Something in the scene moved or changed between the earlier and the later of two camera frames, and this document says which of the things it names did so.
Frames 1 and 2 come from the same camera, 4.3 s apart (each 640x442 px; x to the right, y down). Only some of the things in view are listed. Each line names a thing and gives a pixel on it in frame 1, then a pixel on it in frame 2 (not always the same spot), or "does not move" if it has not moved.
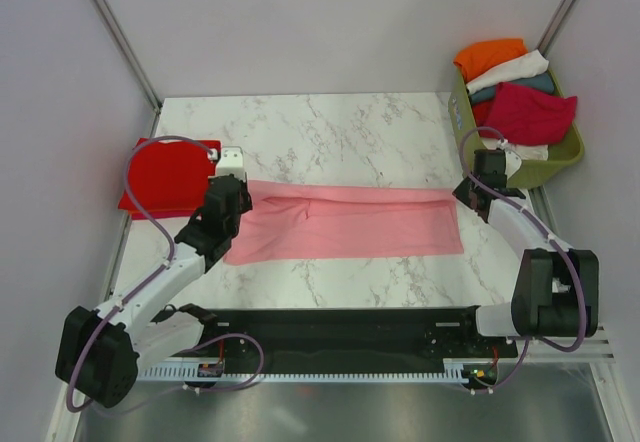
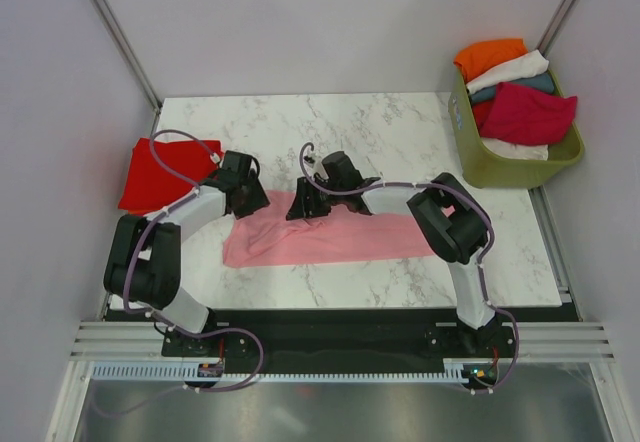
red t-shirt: [168, 175] does not move
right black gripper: [461, 194] → [301, 208]
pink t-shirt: [294, 222] does not move
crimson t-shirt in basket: [528, 117] does not move
